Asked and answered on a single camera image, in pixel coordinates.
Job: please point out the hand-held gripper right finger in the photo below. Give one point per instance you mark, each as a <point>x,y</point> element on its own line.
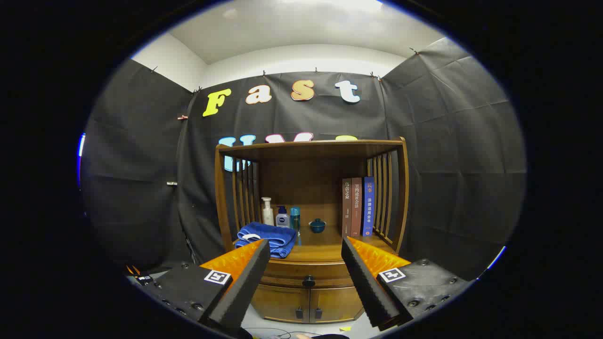
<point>365,282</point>

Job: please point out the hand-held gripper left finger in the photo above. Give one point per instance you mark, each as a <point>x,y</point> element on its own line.
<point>245,287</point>

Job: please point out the wooden cabinet door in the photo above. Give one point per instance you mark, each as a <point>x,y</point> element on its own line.
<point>278,301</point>
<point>337,303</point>

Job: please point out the wooden countertop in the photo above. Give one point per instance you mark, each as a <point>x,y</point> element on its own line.
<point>320,249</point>

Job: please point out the wooden cabinet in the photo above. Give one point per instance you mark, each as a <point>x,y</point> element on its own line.
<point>306,188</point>

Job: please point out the blue folded towel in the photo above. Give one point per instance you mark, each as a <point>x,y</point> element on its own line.
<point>268,233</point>

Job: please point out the reddish brown book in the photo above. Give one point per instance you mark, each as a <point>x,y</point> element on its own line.
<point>356,212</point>

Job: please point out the dark brown book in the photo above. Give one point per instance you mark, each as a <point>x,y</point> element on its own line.
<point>346,212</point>

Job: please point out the blue book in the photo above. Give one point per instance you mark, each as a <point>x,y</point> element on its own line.
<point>368,209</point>

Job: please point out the blue lidded teacup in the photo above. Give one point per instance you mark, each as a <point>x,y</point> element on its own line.
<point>317,227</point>

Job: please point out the white pump bottle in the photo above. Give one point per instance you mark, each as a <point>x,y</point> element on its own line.
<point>268,216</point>

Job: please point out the white bottle with blue cap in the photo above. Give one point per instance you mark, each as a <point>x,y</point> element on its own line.
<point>282,220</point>

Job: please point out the teal transparent bottle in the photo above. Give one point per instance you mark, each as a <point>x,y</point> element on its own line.
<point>295,219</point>

